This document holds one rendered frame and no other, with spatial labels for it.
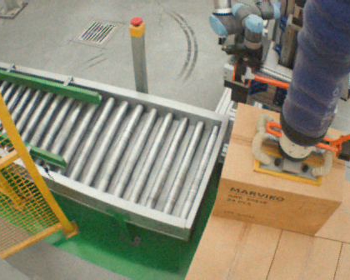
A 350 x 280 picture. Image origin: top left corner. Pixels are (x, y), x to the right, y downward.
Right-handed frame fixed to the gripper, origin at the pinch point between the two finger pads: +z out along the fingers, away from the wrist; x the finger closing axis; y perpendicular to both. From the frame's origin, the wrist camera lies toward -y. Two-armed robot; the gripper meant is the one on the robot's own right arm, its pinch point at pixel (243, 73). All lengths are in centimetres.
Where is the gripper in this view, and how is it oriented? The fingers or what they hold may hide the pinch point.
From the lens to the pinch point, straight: 183.8
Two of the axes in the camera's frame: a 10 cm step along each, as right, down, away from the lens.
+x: 2.7, -8.0, 5.3
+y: 9.6, 2.2, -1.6
